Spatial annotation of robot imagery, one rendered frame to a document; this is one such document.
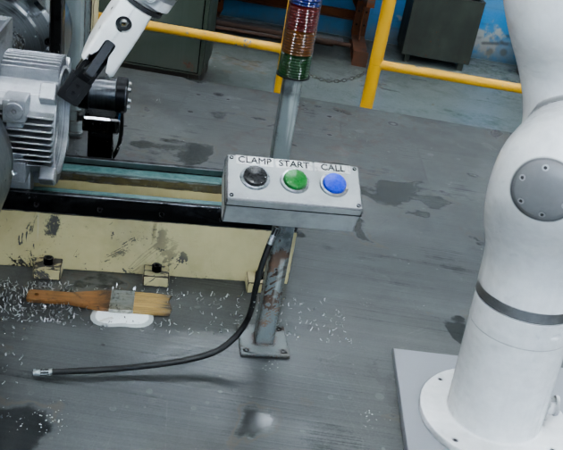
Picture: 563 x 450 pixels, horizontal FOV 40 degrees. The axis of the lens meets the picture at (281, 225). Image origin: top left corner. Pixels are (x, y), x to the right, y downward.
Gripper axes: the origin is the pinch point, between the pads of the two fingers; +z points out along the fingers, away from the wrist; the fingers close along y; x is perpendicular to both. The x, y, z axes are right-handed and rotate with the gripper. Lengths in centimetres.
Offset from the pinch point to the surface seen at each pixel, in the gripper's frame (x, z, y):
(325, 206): -30.0, -12.8, -21.7
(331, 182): -29.5, -15.0, -19.3
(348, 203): -32.3, -14.6, -21.1
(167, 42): -55, 64, 319
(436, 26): -218, -35, 430
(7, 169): 2.7, 6.0, -19.1
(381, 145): -71, -8, 63
